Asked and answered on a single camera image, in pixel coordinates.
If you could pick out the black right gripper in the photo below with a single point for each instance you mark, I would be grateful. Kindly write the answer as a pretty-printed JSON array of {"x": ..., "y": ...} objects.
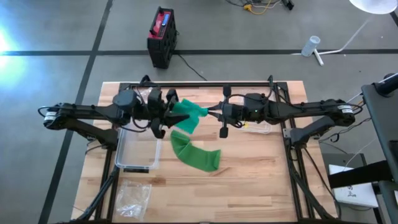
[{"x": 234, "y": 112}]

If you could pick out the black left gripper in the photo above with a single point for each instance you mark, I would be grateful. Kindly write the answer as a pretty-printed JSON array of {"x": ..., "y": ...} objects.
[{"x": 155, "y": 112}]

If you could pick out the teal green bandage strip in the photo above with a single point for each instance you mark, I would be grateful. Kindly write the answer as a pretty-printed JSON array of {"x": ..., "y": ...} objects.
[{"x": 186, "y": 107}]

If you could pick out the light green bandage strip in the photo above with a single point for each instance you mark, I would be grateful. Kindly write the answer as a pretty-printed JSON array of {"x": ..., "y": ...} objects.
[{"x": 196, "y": 157}]

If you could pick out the clear plastic bin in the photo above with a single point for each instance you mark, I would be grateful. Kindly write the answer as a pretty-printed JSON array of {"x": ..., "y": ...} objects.
[{"x": 136, "y": 152}]

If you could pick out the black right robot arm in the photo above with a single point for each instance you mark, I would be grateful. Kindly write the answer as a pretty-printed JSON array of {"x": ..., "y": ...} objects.
[{"x": 311, "y": 109}]

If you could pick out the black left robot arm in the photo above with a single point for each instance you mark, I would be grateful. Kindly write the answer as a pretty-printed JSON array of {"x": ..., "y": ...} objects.
[{"x": 81, "y": 110}]

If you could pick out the red and black battery crate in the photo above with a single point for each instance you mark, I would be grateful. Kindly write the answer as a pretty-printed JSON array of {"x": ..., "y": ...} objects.
[{"x": 161, "y": 46}]

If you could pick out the flat clear plastic bag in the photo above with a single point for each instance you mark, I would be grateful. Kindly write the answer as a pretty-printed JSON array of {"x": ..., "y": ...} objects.
[{"x": 133, "y": 199}]

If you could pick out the black power plug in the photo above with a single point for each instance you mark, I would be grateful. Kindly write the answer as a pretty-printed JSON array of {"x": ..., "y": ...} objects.
[{"x": 288, "y": 4}]

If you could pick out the dark grey flat box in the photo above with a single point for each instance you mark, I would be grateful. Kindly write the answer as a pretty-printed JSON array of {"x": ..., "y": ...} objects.
[{"x": 342, "y": 158}]

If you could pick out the white cardboard box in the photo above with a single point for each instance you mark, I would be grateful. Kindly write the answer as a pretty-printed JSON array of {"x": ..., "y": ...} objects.
[{"x": 354, "y": 193}]

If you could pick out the dark grey cart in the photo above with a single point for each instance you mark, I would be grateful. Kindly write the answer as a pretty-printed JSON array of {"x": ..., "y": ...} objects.
[{"x": 382, "y": 118}]

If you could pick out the white floor lamp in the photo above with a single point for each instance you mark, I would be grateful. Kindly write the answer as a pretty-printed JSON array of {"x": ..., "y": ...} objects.
[{"x": 373, "y": 6}]

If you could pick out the black aluminium table frame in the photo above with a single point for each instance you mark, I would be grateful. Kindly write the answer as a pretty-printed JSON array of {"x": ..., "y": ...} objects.
[{"x": 202, "y": 84}]

